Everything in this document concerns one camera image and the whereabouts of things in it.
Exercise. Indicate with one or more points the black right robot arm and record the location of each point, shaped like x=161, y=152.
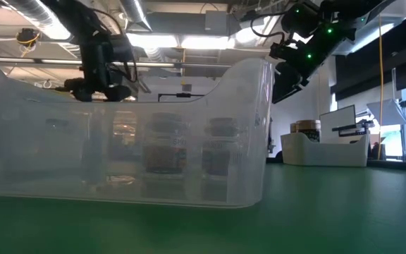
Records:
x=344, y=21

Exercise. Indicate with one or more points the white plastic bin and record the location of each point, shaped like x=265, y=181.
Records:
x=323, y=155

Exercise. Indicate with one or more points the grey ceiling box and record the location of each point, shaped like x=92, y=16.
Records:
x=216, y=21

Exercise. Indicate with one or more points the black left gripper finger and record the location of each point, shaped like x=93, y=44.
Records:
x=117, y=93
x=79, y=91

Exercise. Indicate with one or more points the long ribbed silver duct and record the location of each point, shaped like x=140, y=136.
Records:
x=37, y=14

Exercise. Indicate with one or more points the bright ceiling light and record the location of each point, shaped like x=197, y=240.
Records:
x=189, y=41

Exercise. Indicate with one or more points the silver ceiling duct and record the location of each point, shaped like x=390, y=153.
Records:
x=137, y=14

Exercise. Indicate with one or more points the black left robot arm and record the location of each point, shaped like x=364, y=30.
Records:
x=72, y=21

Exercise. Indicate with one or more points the silver horizontal pipe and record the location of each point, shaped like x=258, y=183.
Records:
x=48, y=60

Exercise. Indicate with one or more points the small jar orange-brown spice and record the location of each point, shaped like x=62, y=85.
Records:
x=166, y=157

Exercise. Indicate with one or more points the wooden lid spice jar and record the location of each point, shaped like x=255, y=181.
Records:
x=293, y=127
x=308, y=128

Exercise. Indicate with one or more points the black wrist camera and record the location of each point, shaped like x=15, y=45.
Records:
x=122, y=49
x=280, y=51

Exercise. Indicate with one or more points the black bracket fixture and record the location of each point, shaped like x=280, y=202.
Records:
x=180, y=95

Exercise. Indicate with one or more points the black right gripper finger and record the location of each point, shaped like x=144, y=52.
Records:
x=287, y=83

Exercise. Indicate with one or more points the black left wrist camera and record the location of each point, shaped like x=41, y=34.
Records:
x=122, y=49

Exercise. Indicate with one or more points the clear plastic bin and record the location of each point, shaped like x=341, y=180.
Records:
x=48, y=158

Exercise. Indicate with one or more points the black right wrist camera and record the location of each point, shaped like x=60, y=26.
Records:
x=280, y=51

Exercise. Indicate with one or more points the small jar dark spice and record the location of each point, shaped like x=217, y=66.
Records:
x=220, y=158

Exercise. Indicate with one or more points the white computer monitor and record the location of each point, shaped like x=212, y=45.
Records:
x=337, y=118

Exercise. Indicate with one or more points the white hanging shade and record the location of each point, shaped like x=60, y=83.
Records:
x=386, y=111

